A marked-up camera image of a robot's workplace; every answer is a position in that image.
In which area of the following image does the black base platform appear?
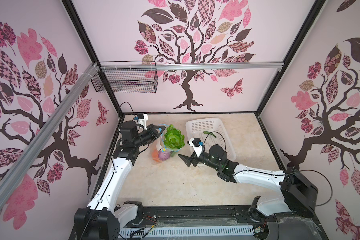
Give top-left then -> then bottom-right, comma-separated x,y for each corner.
74,203 -> 329,240

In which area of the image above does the clear blue-zipper zip bag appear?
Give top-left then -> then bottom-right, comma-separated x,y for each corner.
152,124 -> 181,158

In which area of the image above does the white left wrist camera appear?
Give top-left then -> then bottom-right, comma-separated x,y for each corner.
135,114 -> 148,130

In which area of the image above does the black wire mesh basket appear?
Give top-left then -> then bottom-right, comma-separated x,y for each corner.
91,60 -> 159,94

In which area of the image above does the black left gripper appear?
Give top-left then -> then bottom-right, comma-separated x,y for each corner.
133,123 -> 166,147

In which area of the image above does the orange toy pumpkin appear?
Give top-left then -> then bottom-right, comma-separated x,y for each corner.
151,150 -> 160,162

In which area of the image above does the aluminium rail back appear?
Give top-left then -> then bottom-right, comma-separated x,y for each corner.
101,62 -> 284,71

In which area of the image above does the small green toy bean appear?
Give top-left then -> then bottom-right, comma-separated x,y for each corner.
203,131 -> 217,138

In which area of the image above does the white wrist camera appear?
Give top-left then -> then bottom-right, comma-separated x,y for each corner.
135,114 -> 148,130
188,138 -> 204,158

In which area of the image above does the white perforated plastic basket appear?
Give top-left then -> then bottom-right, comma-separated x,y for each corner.
186,118 -> 237,161

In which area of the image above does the aluminium rail left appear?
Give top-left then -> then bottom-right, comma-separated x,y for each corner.
0,63 -> 99,210

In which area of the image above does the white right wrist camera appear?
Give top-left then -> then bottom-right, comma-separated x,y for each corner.
188,138 -> 204,158

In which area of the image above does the purple toy onion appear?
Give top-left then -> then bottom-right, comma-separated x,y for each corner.
158,149 -> 171,161

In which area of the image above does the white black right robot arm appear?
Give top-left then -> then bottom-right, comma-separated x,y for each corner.
179,145 -> 318,219

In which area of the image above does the white slotted cable duct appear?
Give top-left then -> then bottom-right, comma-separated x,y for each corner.
120,226 -> 255,240

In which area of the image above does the aluminium rail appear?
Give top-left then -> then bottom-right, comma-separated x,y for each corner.
101,62 -> 284,71
0,63 -> 99,210

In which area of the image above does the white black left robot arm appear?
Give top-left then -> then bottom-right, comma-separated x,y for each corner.
74,121 -> 166,240

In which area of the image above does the green toy cabbage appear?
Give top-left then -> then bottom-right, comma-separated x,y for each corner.
164,125 -> 185,150

